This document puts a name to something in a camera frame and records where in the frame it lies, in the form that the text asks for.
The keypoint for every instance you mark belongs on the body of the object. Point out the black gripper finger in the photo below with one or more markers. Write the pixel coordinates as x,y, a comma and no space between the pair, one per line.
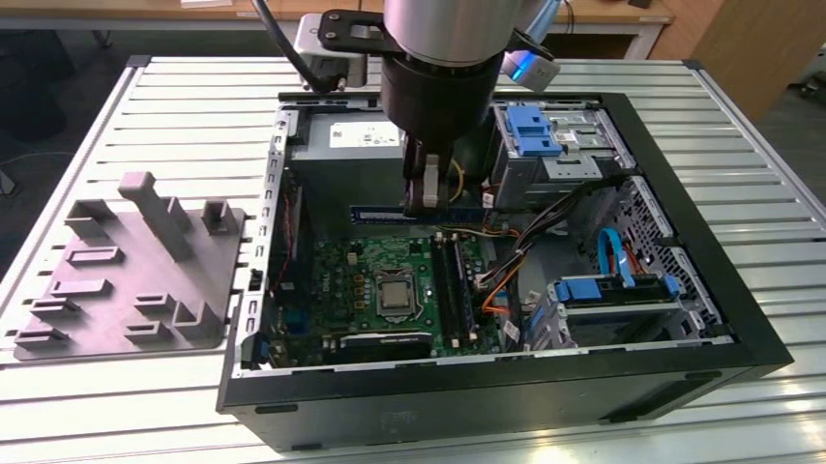
431,183

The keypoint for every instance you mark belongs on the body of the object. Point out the blue RAM stick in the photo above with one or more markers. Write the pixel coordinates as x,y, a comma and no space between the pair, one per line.
380,215

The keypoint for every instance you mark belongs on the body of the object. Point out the black empty RAM slot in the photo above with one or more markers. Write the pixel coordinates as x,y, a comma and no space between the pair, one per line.
445,290

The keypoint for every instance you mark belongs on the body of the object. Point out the grey power supply unit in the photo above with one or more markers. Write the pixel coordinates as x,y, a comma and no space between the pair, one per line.
342,183

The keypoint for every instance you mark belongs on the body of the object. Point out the blue drive carrier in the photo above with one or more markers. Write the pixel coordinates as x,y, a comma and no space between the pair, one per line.
529,130

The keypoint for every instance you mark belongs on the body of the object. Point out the grey metal drive cage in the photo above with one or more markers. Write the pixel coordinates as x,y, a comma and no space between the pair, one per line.
574,169

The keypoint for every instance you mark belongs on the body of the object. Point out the green motherboard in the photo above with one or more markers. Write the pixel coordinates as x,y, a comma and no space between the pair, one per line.
335,270

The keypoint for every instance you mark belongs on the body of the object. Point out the silver CPU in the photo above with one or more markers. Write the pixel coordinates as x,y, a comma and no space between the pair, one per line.
395,295

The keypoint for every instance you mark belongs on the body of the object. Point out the black CPU socket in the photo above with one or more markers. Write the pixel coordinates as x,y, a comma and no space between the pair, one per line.
394,316

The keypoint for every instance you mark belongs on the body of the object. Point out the hard disk in blue carrier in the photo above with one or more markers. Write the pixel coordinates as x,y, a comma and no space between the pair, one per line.
581,291

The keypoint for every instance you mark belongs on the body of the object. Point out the black graphics card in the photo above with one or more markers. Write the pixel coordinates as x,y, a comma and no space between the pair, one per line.
380,348

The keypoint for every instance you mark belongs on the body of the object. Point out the grey metal disk bay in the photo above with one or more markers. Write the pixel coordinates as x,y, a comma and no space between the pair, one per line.
555,333

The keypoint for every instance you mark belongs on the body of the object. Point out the small black item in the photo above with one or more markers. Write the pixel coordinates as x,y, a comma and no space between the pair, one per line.
641,3

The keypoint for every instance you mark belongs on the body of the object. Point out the small white box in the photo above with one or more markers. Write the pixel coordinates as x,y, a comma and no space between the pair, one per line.
207,3

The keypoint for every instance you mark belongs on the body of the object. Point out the blue video port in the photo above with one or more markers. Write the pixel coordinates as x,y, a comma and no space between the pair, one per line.
262,350

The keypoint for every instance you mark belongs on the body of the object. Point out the black PC case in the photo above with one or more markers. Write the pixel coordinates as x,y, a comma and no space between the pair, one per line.
451,411

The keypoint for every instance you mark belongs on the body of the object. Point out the wooden cabinet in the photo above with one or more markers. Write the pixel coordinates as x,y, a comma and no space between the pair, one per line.
755,48

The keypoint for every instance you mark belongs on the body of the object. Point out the grey parts rack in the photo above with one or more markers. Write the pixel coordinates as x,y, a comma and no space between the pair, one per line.
130,280

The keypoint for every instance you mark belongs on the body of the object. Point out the office chair base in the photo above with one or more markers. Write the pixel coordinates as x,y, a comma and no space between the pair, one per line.
813,87

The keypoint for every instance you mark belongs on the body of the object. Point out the black office chair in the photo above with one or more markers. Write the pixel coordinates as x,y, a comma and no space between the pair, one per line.
32,96

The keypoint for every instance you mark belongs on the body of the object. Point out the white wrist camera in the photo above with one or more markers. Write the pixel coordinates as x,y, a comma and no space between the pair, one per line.
542,72

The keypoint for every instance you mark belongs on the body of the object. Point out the black camera mounting bracket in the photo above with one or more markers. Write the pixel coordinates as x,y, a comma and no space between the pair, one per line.
348,29

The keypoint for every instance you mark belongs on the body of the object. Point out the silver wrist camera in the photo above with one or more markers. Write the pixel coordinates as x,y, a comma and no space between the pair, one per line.
308,36

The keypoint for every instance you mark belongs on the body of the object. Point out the wooden desk white frame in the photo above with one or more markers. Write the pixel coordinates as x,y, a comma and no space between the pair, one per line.
130,12

